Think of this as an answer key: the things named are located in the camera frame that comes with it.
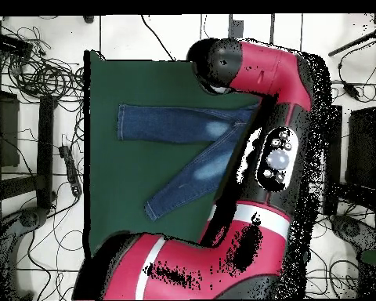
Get black tripod leg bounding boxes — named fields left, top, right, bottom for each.
left=327, top=29, right=376, bottom=57

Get black power strip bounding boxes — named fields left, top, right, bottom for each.
left=58, top=144, right=83, bottom=198

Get grey square frame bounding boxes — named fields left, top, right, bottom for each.
left=226, top=13, right=275, bottom=43

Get black power adapter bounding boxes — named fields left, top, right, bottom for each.
left=342, top=82, right=360, bottom=100

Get blue denim jeans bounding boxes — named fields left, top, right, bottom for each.
left=117, top=102, right=261, bottom=223

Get black cable tangle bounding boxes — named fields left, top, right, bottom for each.
left=0, top=18, right=85, bottom=104

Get black stand bar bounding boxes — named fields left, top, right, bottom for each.
left=35, top=94, right=58, bottom=210
left=328, top=104, right=343, bottom=186

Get dark square case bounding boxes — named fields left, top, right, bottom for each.
left=0, top=89, right=20, bottom=168
left=345, top=105, right=376, bottom=189

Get black flat box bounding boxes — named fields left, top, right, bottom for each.
left=0, top=31, right=34, bottom=53

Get grey wheeled stand leg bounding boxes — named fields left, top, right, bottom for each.
left=0, top=206, right=49, bottom=300
left=328, top=214, right=376, bottom=252

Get dark green table cloth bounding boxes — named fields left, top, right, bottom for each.
left=82, top=49, right=264, bottom=261

